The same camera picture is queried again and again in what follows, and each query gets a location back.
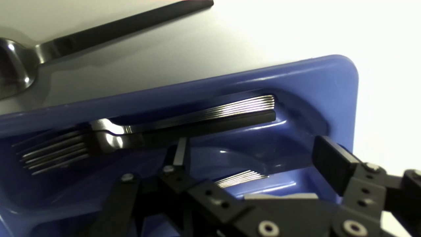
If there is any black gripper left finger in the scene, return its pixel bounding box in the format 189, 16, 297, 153
89, 136, 247, 237

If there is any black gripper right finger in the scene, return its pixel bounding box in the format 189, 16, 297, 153
313, 135, 421, 237

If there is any blue plastic cutlery holder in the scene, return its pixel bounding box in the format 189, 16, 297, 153
0, 54, 360, 237

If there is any metal fork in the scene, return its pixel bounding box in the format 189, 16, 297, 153
17, 94, 278, 177

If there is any black handled metal spoon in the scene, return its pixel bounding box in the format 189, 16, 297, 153
0, 0, 216, 100

